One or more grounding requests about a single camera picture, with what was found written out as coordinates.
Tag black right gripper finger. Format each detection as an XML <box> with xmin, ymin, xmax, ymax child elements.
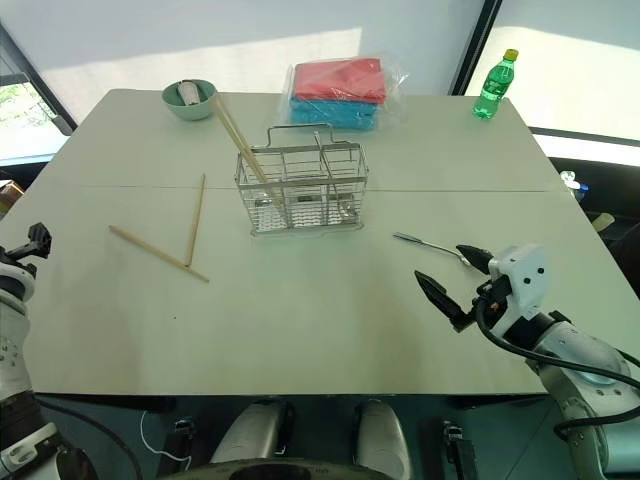
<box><xmin>455</xmin><ymin>243</ymin><xmax>495</xmax><ymax>275</ymax></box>
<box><xmin>413</xmin><ymin>269</ymin><xmax>475</xmax><ymax>333</ymax></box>

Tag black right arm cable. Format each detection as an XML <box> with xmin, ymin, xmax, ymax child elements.
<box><xmin>473</xmin><ymin>294</ymin><xmax>640</xmax><ymax>389</ymax></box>

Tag white rounded robot leg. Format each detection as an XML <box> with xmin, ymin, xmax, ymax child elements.
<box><xmin>209</xmin><ymin>400</ymin><xmax>282</xmax><ymax>466</ymax></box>
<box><xmin>354</xmin><ymin>399</ymin><xmax>412</xmax><ymax>479</ymax></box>

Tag small white cup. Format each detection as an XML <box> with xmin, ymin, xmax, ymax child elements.
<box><xmin>177</xmin><ymin>81</ymin><xmax>202</xmax><ymax>107</ymax></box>

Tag wooden chopstick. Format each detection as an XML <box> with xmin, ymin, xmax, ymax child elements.
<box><xmin>108</xmin><ymin>224</ymin><xmax>211</xmax><ymax>284</ymax></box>
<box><xmin>184</xmin><ymin>172</ymin><xmax>207</xmax><ymax>269</ymax></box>
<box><xmin>213</xmin><ymin>97</ymin><xmax>269</xmax><ymax>185</ymax></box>
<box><xmin>215</xmin><ymin>93</ymin><xmax>275</xmax><ymax>185</ymax></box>

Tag metal spoon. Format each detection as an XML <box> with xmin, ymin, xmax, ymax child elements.
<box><xmin>391</xmin><ymin>230</ymin><xmax>474</xmax><ymax>267</ymax></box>

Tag bagged red blue sponges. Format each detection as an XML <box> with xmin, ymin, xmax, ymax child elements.
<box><xmin>278</xmin><ymin>56</ymin><xmax>410</xmax><ymax>135</ymax></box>

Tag dark window frame bar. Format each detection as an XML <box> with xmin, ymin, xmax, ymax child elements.
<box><xmin>0</xmin><ymin>18</ymin><xmax>79</xmax><ymax>135</ymax></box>

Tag steel wire cutlery basket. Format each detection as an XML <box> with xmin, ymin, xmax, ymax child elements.
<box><xmin>233</xmin><ymin>122</ymin><xmax>371</xmax><ymax>239</ymax></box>

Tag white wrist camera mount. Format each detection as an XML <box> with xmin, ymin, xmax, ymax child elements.
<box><xmin>0</xmin><ymin>259</ymin><xmax>38</xmax><ymax>297</ymax></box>
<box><xmin>487</xmin><ymin>243</ymin><xmax>549</xmax><ymax>332</ymax></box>

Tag white spray bottle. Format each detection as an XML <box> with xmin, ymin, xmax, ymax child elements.
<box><xmin>559</xmin><ymin>169</ymin><xmax>592</xmax><ymax>194</ymax></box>

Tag dark window post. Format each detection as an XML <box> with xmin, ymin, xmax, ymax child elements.
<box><xmin>448</xmin><ymin>0</ymin><xmax>503</xmax><ymax>97</ymax></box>

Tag blue folded cloth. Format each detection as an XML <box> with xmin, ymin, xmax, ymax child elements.
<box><xmin>288</xmin><ymin>95</ymin><xmax>379</xmax><ymax>133</ymax></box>

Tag green bowl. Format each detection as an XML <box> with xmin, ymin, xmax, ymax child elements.
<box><xmin>160</xmin><ymin>78</ymin><xmax>219</xmax><ymax>123</ymax></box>

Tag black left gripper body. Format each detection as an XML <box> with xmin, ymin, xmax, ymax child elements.
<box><xmin>0</xmin><ymin>221</ymin><xmax>54</xmax><ymax>260</ymax></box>

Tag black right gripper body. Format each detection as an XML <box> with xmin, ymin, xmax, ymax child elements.
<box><xmin>468</xmin><ymin>273</ymin><xmax>513</xmax><ymax>331</ymax></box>

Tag dark rounded robot torso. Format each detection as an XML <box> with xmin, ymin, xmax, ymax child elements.
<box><xmin>187</xmin><ymin>457</ymin><xmax>364</xmax><ymax>480</ymax></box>

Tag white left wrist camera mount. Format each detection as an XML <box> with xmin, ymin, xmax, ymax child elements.
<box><xmin>0</xmin><ymin>259</ymin><xmax>38</xmax><ymax>297</ymax></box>

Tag green plastic bottle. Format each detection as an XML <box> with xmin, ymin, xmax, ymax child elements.
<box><xmin>471</xmin><ymin>48</ymin><xmax>522</xmax><ymax>121</ymax></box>

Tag thin white cable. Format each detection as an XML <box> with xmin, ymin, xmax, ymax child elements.
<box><xmin>139</xmin><ymin>408</ymin><xmax>195</xmax><ymax>465</ymax></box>

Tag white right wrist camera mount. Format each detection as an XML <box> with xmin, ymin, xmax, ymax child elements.
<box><xmin>487</xmin><ymin>243</ymin><xmax>549</xmax><ymax>332</ymax></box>

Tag cardboard box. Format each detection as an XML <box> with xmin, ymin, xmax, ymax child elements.
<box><xmin>0</xmin><ymin>178</ymin><xmax>25</xmax><ymax>217</ymax></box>

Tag red folded cloth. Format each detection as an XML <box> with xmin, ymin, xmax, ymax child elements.
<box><xmin>292</xmin><ymin>57</ymin><xmax>390</xmax><ymax>106</ymax></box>

